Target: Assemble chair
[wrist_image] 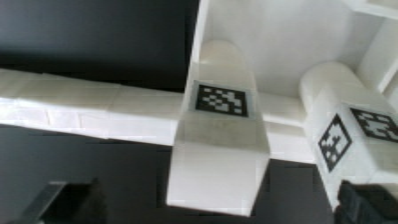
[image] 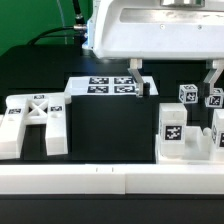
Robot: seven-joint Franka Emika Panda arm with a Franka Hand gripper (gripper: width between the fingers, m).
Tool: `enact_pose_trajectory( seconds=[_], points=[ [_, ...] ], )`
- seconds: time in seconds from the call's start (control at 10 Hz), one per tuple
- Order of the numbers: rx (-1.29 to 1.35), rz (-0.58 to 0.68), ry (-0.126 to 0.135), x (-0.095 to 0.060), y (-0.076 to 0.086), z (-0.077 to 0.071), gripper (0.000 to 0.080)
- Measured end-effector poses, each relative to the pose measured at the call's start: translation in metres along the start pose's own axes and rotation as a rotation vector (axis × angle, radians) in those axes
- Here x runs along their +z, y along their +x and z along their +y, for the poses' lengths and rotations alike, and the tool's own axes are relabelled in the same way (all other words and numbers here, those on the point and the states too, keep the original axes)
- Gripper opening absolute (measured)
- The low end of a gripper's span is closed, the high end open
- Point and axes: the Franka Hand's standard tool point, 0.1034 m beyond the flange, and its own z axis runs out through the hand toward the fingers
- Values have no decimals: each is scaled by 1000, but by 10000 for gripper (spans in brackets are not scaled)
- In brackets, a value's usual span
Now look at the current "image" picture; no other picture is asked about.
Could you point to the white tagged cube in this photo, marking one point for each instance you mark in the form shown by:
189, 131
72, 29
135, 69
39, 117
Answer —
215, 100
188, 94

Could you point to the white flat tag plate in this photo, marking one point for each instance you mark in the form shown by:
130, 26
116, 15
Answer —
101, 85

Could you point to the white tagged cube left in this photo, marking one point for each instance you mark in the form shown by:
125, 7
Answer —
188, 94

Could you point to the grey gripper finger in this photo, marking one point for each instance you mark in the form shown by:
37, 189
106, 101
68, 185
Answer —
216, 68

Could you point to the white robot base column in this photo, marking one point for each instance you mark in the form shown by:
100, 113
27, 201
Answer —
89, 42

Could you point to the white tagged cube right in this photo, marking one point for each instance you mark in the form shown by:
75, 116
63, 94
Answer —
215, 100

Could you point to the white front rail bar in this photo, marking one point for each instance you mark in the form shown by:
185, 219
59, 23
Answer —
111, 179

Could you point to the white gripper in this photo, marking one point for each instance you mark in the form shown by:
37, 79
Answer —
158, 29

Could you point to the white chair seat part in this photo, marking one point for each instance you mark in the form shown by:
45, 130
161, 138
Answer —
197, 149

